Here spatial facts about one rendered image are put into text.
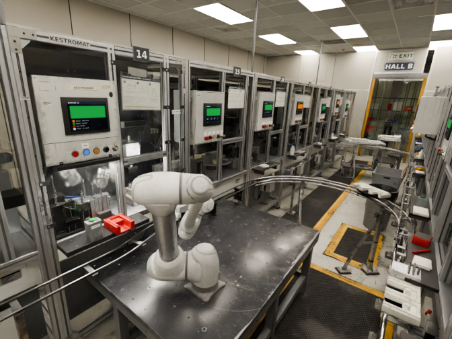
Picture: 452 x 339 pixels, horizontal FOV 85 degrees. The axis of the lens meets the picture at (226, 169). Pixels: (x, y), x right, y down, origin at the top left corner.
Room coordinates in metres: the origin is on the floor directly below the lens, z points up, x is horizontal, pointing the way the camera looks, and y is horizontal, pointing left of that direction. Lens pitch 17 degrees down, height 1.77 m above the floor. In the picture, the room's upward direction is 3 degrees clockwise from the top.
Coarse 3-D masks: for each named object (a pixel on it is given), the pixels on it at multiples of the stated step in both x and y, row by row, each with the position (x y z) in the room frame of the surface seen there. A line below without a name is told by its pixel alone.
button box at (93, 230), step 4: (88, 220) 1.32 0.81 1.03; (96, 220) 1.31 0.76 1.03; (100, 220) 1.32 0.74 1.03; (88, 224) 1.27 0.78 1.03; (92, 224) 1.29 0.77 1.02; (96, 224) 1.30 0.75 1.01; (100, 224) 1.32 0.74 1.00; (88, 228) 1.27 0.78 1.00; (92, 228) 1.28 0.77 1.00; (96, 228) 1.30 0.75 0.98; (100, 228) 1.32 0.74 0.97; (88, 232) 1.27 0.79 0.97; (92, 232) 1.28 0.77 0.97; (96, 232) 1.30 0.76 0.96; (100, 232) 1.32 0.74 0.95; (88, 236) 1.28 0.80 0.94; (92, 236) 1.28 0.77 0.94; (96, 236) 1.30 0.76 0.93; (100, 236) 1.31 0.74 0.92; (92, 240) 1.27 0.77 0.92
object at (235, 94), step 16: (192, 80) 2.17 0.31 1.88; (208, 80) 2.33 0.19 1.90; (240, 80) 2.74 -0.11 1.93; (240, 96) 2.74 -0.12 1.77; (224, 112) 2.53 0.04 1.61; (240, 112) 2.77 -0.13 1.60; (224, 128) 2.54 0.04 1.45; (240, 128) 2.78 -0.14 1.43; (208, 144) 2.34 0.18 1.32; (192, 160) 2.17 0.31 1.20; (208, 160) 2.35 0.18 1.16; (208, 176) 2.35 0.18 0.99
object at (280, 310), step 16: (304, 256) 1.63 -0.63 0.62; (304, 272) 1.88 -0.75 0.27; (96, 288) 1.25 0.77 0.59; (304, 288) 1.87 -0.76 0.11; (112, 304) 1.20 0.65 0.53; (272, 304) 1.32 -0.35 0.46; (288, 304) 1.54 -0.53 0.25; (256, 320) 1.04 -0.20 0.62; (272, 320) 1.31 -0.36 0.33; (128, 336) 1.21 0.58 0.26; (272, 336) 1.33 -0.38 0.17
